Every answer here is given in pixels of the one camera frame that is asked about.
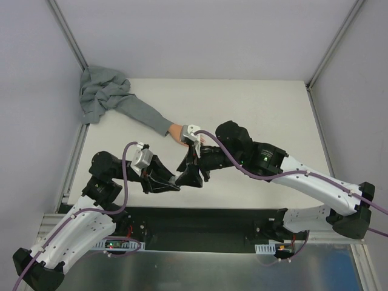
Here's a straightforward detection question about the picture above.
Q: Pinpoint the mannequin hand with nails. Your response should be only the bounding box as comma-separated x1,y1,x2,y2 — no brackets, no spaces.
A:
168,124,188,147

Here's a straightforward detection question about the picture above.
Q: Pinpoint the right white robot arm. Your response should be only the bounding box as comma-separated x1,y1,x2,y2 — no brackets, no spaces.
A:
175,121,375,239

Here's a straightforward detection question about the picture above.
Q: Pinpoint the white cable duct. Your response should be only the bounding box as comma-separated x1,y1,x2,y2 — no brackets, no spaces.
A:
92,239,145,252
255,243,276,255

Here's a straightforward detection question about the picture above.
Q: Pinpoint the purple cable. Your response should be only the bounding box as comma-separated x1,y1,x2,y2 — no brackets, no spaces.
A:
12,141,143,291
193,129,388,237

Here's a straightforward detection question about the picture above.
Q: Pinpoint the right white cable duct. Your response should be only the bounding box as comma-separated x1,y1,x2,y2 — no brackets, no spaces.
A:
255,243,276,255

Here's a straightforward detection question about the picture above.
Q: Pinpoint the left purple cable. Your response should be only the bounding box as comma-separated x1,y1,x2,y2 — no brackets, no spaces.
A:
12,141,143,291

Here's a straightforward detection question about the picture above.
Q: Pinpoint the clear nail polish bottle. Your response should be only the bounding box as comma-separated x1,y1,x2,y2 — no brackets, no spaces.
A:
169,176,177,186

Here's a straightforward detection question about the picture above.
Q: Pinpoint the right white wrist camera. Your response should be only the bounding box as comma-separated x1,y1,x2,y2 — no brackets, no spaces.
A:
179,125,202,158

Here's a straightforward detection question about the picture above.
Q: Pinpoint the left white cable duct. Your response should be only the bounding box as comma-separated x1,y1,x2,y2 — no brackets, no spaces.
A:
92,239,145,252

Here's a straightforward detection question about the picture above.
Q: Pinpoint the right aluminium frame post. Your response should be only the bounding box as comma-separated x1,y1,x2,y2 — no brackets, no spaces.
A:
306,0,367,92

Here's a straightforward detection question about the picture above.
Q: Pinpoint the grey shirt with sleeve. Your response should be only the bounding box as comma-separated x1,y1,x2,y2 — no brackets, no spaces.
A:
79,66,173,136

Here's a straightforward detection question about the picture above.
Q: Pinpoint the aluminium frame post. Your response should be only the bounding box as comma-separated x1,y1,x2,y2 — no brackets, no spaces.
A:
306,0,367,92
46,0,88,71

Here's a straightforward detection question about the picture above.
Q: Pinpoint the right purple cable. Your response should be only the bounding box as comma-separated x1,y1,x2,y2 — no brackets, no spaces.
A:
193,129,388,237

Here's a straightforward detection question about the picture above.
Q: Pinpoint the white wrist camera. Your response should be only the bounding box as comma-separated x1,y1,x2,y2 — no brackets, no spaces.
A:
130,142,153,176
179,125,202,158

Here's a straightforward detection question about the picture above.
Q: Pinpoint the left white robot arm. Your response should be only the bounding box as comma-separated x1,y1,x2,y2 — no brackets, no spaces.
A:
13,147,180,290

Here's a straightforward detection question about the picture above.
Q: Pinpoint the left aluminium frame post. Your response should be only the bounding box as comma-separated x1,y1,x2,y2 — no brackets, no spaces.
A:
46,0,88,71

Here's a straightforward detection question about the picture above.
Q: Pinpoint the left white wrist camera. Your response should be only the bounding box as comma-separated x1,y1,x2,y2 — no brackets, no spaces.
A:
130,142,153,176

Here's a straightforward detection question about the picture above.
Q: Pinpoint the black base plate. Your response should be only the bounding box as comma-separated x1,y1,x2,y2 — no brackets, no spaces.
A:
112,207,307,253

